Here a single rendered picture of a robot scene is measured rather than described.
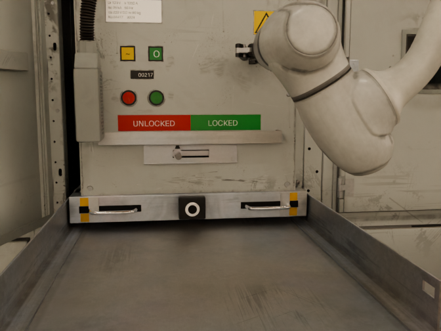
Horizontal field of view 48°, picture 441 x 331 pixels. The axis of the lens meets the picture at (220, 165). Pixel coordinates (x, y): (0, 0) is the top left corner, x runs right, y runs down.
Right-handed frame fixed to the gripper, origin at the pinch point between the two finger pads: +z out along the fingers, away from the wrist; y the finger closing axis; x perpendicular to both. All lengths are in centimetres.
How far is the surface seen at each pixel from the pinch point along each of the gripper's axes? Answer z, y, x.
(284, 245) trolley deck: -13.4, 3.8, -38.4
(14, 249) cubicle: 14, -56, -45
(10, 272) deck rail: -40, -41, -32
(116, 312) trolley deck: -41, -27, -38
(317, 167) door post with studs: 15.5, 19.9, -26.8
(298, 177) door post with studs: 15.9, 15.0, -29.6
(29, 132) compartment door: 13, -51, -17
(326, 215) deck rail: -9.9, 13.6, -33.4
